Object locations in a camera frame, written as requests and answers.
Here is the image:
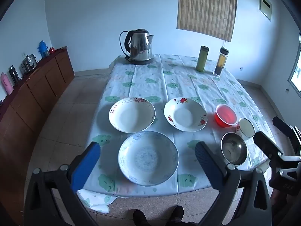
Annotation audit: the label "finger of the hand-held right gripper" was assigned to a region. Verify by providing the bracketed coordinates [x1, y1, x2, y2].
[253, 131, 283, 160]
[273, 116, 298, 138]

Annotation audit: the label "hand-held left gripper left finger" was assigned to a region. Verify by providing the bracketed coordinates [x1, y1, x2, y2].
[24, 142, 101, 226]

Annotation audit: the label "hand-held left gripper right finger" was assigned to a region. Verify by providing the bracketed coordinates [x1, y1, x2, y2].
[195, 141, 273, 226]

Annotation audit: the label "white enamel cup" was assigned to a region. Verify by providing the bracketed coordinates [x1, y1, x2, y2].
[236, 118, 255, 141]

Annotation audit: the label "stainless steel bowl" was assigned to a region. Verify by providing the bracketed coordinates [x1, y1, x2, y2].
[220, 132, 248, 166]

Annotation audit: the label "red plastic bowl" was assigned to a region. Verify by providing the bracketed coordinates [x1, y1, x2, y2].
[215, 104, 237, 128]

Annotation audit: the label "white plate red flowers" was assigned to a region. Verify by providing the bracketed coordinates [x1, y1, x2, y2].
[164, 97, 208, 132]

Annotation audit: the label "blue patterned bowl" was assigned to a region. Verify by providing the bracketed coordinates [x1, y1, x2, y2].
[118, 131, 179, 186]

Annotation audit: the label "white plate small floral rim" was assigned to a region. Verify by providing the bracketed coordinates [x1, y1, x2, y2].
[109, 97, 156, 133]

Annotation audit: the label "window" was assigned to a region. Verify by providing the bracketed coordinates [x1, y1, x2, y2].
[287, 32, 301, 95]

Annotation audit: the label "person's black shoe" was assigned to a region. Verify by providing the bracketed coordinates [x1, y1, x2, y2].
[133, 209, 149, 226]
[166, 205, 184, 226]

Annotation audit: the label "white green cloud tablecloth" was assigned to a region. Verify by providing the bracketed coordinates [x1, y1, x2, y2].
[76, 54, 278, 213]

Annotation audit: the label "brown wooden cabinet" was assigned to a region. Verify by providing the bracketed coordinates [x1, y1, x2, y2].
[0, 46, 75, 226]

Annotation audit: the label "clear glass tea bottle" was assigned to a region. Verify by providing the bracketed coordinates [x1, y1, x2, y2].
[213, 47, 229, 77]

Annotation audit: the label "green bottle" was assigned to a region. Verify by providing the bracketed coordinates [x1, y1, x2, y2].
[196, 45, 209, 72]

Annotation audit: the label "pink thermos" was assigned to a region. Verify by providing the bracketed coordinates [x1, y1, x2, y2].
[0, 72, 14, 94]

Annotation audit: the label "black thermos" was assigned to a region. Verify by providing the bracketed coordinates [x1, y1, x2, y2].
[8, 65, 20, 84]

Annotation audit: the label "steel rice cooker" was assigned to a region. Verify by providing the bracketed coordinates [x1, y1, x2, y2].
[21, 54, 37, 74]

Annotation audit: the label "black kettle base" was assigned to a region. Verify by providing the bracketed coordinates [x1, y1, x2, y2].
[125, 56, 154, 66]

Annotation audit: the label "blue kettle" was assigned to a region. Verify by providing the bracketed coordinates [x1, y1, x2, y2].
[38, 40, 49, 58]

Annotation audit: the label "stainless steel electric kettle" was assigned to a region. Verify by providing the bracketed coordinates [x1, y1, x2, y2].
[119, 29, 154, 62]

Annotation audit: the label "bamboo window blind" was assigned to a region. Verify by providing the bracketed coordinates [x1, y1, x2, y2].
[176, 0, 238, 42]

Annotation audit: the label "white wall panel box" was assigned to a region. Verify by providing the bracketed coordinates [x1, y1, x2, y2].
[259, 0, 272, 21]

